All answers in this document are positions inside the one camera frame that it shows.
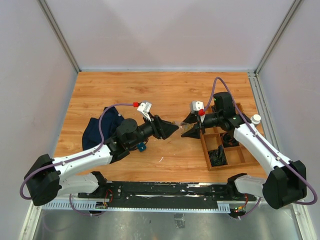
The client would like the teal pill organizer box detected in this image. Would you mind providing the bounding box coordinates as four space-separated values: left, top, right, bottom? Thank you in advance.
136 142 147 152

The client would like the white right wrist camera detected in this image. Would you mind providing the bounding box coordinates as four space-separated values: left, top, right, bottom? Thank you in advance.
189 101 205 116

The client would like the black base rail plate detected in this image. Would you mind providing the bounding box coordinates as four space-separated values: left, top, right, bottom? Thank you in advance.
77 181 256 211

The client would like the white pill bottle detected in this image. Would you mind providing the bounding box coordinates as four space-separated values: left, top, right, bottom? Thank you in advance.
250 114 262 126

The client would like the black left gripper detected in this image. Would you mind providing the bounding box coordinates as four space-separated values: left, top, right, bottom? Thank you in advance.
128 112 179 149

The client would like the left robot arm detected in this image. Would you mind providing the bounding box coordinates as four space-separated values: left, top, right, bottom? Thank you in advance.
22 115 179 206

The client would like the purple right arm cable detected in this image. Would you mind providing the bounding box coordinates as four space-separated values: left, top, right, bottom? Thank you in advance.
203 76 318 221

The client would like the wooden compartment tray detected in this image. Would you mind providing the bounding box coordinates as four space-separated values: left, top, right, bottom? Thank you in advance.
198 102 261 172

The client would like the dark navy cloth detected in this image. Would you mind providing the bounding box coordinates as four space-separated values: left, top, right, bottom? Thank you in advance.
82 107 125 151

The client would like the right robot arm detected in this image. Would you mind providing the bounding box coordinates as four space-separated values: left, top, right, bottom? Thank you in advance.
181 92 307 209

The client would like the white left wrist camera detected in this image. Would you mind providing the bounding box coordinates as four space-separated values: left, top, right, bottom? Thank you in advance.
137 101 152 122

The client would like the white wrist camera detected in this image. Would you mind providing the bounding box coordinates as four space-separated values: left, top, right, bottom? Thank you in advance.
189 101 205 116
137 101 152 122

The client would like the clear pill bottle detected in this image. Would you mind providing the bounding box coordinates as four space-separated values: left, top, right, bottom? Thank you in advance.
172 121 194 135

